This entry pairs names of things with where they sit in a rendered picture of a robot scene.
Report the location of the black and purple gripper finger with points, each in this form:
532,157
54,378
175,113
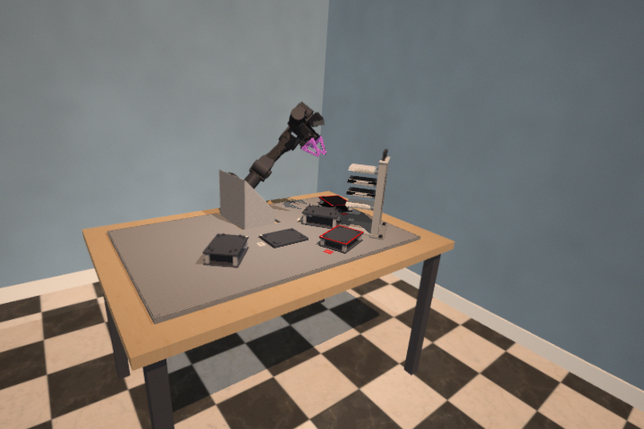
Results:
322,144
305,147

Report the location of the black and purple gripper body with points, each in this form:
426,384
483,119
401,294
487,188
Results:
307,138

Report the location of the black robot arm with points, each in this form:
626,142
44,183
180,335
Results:
301,113

